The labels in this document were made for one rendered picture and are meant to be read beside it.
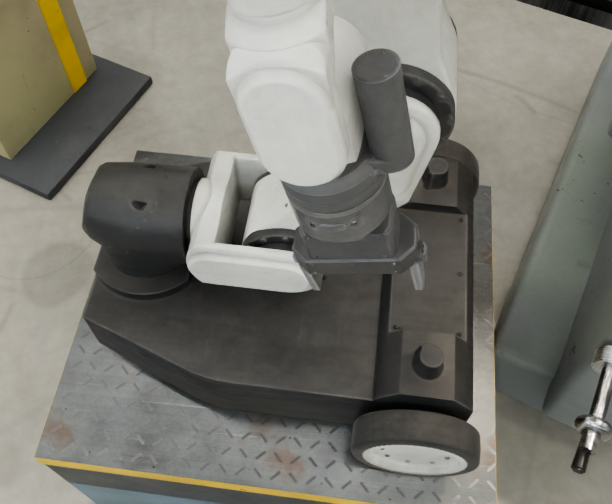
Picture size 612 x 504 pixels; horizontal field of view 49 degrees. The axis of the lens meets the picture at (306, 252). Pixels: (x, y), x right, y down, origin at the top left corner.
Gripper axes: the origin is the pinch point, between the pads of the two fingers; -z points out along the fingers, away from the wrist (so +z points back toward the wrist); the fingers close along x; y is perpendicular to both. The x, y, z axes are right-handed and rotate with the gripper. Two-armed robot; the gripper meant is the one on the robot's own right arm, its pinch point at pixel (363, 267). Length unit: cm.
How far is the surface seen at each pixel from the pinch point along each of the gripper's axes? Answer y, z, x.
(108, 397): 2, -46, -54
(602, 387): 9, -51, 29
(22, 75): 94, -48, -111
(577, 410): 16, -81, 29
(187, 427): -2, -49, -39
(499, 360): 29, -85, 14
